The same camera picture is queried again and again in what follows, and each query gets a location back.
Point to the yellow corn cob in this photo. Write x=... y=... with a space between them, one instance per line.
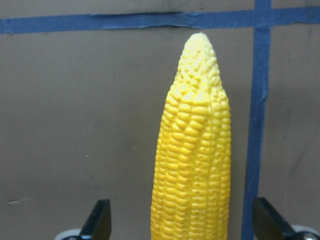
x=192 y=171

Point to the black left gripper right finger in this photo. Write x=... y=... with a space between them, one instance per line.
x=268 y=223

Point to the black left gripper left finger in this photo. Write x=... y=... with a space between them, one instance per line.
x=98 y=225

